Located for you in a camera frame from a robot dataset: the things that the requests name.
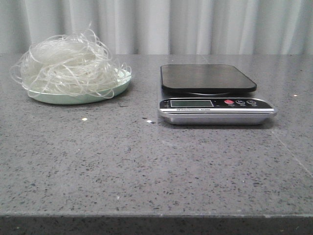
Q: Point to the light green round plate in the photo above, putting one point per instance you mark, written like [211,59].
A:
[80,98]

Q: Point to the black silver kitchen scale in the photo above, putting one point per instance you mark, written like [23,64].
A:
[210,94]

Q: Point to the white translucent vermicelli bundle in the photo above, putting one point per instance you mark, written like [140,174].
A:
[74,65]

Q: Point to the white pleated curtain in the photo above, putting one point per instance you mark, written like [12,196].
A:
[164,26]

